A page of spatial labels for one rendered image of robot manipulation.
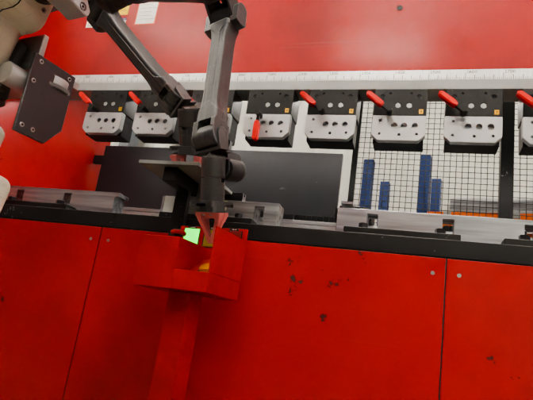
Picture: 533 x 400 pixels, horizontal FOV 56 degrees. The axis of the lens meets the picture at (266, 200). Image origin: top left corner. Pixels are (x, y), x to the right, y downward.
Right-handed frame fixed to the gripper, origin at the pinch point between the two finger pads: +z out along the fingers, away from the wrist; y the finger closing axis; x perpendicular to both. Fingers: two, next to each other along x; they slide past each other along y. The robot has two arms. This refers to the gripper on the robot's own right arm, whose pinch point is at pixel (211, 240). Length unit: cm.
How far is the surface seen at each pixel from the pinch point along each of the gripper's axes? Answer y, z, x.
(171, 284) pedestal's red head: -8.4, 10.0, 4.9
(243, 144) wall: 507, -98, 247
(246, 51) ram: 44, -60, 15
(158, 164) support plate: 8.4, -18.9, 22.1
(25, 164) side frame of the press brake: 39, -23, 108
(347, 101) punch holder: 43, -41, -21
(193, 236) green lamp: 9.9, 0.2, 10.9
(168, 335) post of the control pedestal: -6.4, 22.0, 6.7
